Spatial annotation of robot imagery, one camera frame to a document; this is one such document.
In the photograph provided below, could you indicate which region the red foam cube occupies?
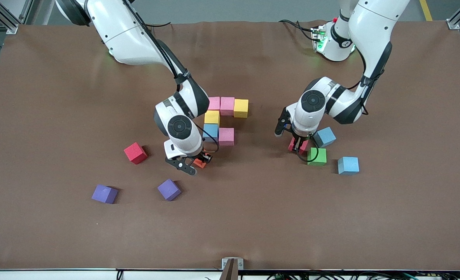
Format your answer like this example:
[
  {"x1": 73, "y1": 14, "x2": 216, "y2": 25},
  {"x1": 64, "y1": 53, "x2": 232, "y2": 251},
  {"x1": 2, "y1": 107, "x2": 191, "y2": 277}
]
[
  {"x1": 288, "y1": 137, "x2": 309, "y2": 153},
  {"x1": 123, "y1": 142, "x2": 148, "y2": 165}
]

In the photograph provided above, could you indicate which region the blue foam cube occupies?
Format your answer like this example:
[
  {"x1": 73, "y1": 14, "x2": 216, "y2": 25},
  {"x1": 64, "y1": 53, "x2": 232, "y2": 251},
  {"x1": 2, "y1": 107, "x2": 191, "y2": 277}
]
[
  {"x1": 314, "y1": 127, "x2": 337, "y2": 148},
  {"x1": 338, "y1": 156, "x2": 360, "y2": 175},
  {"x1": 203, "y1": 124, "x2": 219, "y2": 143}
]

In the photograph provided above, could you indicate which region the green foam cube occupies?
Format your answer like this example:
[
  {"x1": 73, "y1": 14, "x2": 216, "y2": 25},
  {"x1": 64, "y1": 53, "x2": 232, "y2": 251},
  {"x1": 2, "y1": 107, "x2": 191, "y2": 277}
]
[{"x1": 307, "y1": 147, "x2": 327, "y2": 166}]

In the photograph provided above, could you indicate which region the purple foam cube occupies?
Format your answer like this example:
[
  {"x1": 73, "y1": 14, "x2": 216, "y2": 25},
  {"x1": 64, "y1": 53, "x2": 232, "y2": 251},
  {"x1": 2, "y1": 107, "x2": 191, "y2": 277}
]
[
  {"x1": 157, "y1": 178, "x2": 182, "y2": 201},
  {"x1": 91, "y1": 184, "x2": 119, "y2": 205}
]

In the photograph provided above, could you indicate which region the brown table mat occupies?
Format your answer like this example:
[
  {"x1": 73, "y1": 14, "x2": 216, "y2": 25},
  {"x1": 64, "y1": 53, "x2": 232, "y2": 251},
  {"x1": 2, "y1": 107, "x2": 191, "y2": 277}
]
[{"x1": 0, "y1": 20, "x2": 460, "y2": 271}]

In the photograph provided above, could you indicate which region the black left arm base cable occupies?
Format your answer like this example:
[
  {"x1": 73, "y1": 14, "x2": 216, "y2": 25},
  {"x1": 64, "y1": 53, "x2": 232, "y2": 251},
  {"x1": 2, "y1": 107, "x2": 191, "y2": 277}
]
[{"x1": 279, "y1": 19, "x2": 318, "y2": 41}]

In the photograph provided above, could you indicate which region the grey metal camera bracket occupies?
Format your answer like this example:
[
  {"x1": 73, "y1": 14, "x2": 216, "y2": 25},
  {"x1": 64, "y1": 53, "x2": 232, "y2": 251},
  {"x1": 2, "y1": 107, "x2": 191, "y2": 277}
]
[{"x1": 222, "y1": 257, "x2": 244, "y2": 280}]

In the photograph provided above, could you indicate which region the black cable bundle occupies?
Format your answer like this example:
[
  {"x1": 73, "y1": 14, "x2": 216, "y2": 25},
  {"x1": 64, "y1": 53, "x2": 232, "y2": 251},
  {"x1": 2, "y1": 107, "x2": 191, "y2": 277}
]
[{"x1": 267, "y1": 271, "x2": 460, "y2": 280}]

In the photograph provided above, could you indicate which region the white table edge rail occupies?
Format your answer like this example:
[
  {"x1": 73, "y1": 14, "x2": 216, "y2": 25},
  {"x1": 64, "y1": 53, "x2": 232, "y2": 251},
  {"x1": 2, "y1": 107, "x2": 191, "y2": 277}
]
[{"x1": 0, "y1": 268, "x2": 460, "y2": 280}]

